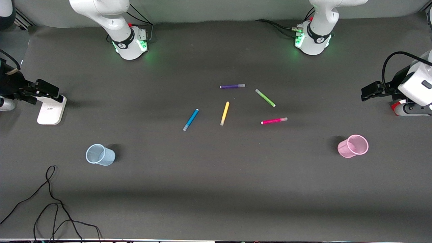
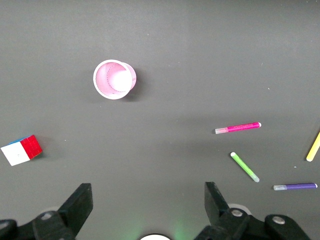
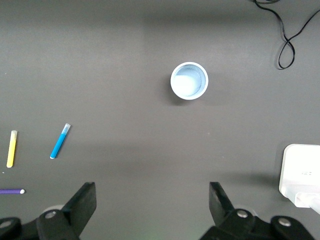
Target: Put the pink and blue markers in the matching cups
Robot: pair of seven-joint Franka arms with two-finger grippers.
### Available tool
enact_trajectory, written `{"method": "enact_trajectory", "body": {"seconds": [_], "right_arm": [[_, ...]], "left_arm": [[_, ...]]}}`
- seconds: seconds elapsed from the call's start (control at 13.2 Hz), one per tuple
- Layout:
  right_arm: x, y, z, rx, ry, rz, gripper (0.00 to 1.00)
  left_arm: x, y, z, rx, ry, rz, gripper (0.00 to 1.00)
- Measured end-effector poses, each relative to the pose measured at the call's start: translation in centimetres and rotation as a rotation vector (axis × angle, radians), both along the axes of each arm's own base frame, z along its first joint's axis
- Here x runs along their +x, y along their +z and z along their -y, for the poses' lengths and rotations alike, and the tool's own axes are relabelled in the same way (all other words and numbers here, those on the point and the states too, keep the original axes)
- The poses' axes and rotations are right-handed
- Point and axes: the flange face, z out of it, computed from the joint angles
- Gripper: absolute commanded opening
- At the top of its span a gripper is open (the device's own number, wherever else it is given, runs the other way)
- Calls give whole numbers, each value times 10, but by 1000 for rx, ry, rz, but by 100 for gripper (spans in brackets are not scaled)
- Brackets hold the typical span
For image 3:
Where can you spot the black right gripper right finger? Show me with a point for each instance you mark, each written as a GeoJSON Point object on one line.
{"type": "Point", "coordinates": [225, 217]}

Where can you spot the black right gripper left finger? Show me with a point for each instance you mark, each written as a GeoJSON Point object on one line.
{"type": "Point", "coordinates": [75, 215]}

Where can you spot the blue marker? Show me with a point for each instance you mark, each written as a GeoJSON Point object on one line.
{"type": "Point", "coordinates": [59, 143]}

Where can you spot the purple marker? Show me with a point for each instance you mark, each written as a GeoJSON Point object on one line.
{"type": "Point", "coordinates": [10, 191]}

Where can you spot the yellow marker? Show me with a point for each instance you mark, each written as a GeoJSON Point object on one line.
{"type": "Point", "coordinates": [11, 150]}

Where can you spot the light blue plastic cup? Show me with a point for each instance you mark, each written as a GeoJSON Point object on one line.
{"type": "Point", "coordinates": [186, 83]}

